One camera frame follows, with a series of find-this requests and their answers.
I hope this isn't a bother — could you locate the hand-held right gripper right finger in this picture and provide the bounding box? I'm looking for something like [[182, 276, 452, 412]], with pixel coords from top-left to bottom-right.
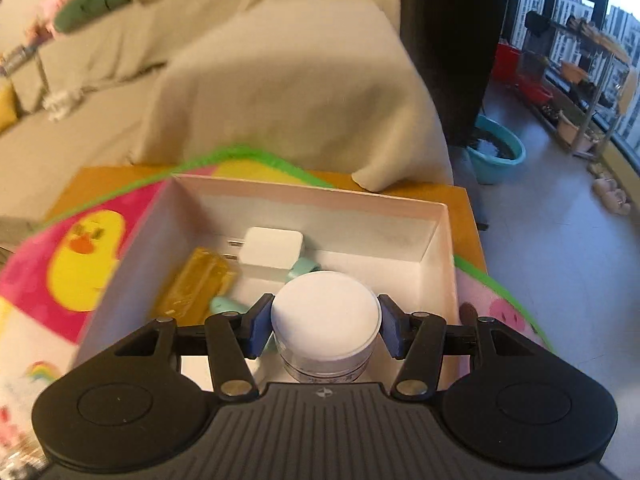
[[377, 294, 541, 403]]

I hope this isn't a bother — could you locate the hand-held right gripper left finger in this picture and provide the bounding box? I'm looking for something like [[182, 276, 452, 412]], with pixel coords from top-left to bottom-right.
[[115, 294, 276, 403]]

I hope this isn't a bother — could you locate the mint green plastic object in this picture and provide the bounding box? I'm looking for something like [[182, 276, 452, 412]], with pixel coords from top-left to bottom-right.
[[210, 257, 322, 316]]

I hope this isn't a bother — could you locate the white cream jar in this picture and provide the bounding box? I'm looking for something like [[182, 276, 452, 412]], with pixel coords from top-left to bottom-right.
[[270, 271, 383, 384]]

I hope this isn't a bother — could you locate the yellow bottle with red label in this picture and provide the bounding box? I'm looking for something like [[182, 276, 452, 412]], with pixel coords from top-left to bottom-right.
[[150, 246, 241, 323]]

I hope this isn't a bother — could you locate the white charger block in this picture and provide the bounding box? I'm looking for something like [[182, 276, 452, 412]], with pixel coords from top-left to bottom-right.
[[227, 226, 306, 282]]

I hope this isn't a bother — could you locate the pink cardboard box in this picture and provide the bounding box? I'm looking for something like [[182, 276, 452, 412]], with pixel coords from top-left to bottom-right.
[[74, 174, 461, 396]]

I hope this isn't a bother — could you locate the colourful printed mat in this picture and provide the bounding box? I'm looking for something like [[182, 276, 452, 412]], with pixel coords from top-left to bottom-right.
[[0, 145, 556, 461]]

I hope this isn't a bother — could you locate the blue basin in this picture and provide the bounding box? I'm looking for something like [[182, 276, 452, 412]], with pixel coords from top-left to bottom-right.
[[462, 114, 527, 186]]

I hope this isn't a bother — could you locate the beige covered sofa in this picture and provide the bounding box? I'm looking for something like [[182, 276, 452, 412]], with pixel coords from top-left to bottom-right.
[[0, 0, 456, 221]]

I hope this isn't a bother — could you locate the pair of beige slippers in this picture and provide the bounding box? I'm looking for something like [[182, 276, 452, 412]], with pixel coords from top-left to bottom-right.
[[587, 160, 633, 217]]

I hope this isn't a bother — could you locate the beige planter pot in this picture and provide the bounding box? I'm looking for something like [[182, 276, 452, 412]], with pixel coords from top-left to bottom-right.
[[557, 110, 596, 144]]

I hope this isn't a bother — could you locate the red basin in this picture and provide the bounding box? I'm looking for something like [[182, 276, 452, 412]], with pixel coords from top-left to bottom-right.
[[520, 77, 553, 104]]

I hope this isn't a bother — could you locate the dark curtain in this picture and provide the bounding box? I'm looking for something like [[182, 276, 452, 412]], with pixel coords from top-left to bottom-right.
[[400, 0, 526, 148]]

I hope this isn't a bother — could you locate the red bucket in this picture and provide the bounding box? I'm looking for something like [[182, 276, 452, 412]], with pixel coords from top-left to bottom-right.
[[492, 42, 523, 81]]

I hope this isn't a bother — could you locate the white plush toy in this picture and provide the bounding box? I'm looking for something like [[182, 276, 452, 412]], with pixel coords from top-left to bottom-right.
[[42, 87, 83, 121]]

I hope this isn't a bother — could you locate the orange basin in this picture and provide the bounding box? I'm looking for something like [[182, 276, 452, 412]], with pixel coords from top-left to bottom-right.
[[560, 60, 591, 84]]

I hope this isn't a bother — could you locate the metal storage rack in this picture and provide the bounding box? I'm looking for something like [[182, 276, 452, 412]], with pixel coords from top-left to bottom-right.
[[520, 15, 637, 158]]

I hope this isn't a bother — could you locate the yellow cushion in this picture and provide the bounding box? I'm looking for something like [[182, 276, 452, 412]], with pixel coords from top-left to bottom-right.
[[0, 82, 21, 133]]

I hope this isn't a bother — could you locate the yellow towel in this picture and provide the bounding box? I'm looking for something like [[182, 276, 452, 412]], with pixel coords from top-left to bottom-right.
[[617, 67, 639, 116]]

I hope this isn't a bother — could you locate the black bag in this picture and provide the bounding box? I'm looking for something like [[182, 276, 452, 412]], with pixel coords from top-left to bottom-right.
[[524, 11, 551, 36]]

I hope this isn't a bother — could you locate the pink plush toy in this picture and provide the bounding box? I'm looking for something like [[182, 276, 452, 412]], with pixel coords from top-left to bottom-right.
[[25, 0, 66, 46]]

